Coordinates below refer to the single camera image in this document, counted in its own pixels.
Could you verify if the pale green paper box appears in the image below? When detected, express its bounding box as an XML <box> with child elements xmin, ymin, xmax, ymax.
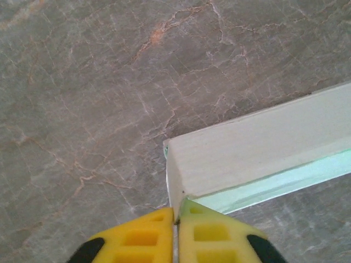
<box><xmin>163</xmin><ymin>83</ymin><xmax>351</xmax><ymax>216</ymax></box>

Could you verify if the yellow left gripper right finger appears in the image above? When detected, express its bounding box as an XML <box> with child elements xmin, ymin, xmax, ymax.
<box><xmin>175</xmin><ymin>197</ymin><xmax>287</xmax><ymax>263</ymax></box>

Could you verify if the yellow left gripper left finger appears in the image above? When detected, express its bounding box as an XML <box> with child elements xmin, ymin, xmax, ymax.
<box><xmin>67</xmin><ymin>207</ymin><xmax>175</xmax><ymax>263</ymax></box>

